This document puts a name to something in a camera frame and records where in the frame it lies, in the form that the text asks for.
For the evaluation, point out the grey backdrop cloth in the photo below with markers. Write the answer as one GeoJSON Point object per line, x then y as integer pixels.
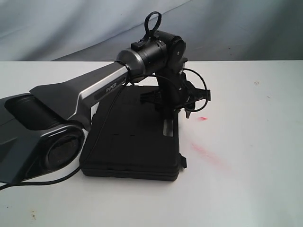
{"type": "Point", "coordinates": [96, 30]}

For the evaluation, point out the left silver black robot arm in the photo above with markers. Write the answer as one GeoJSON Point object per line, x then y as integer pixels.
{"type": "Point", "coordinates": [44, 130]}

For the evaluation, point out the black plastic tool case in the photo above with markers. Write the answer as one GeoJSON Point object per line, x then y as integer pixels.
{"type": "Point", "coordinates": [126, 140]}

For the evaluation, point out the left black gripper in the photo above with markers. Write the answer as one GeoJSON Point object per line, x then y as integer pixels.
{"type": "Point", "coordinates": [176, 92]}

